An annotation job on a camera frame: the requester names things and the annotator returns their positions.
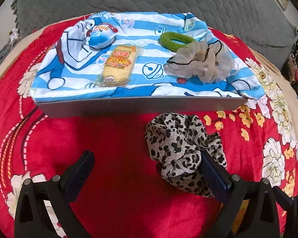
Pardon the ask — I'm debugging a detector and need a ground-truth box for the leopard print scrunchie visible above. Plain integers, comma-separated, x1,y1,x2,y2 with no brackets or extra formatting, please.
145,113,227,197

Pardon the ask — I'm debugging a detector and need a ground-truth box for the beige sheer scrunchie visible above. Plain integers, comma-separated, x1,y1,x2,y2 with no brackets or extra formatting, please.
164,40,235,83

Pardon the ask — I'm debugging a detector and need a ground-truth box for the yellow packaged cake snack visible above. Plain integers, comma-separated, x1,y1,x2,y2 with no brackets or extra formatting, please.
96,44,144,87

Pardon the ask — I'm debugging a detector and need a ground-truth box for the green fuzzy hair ring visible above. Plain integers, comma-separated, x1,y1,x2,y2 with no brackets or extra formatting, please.
158,31,196,53

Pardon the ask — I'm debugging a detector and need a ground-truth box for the red blue surprise egg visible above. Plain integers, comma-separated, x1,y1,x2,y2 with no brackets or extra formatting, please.
86,23,118,49

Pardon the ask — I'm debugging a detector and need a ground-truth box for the red floral blanket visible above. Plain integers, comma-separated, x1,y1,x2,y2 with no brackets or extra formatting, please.
0,19,298,237

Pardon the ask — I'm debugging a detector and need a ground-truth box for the grey flat box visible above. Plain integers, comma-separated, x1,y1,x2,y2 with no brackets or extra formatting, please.
36,96,247,118

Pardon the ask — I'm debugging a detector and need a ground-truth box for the blue striped cartoon cloth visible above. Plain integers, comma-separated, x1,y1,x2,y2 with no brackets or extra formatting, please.
30,11,265,103

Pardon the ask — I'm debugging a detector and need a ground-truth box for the dark bedside table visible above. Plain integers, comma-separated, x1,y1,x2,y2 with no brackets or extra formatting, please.
0,40,20,65

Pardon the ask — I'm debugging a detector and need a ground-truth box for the grey quilted headboard cover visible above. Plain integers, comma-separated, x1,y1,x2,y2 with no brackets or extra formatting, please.
11,0,298,67

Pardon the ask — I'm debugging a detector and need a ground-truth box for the white charger with cable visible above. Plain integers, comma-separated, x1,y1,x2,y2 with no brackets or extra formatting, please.
9,28,20,51

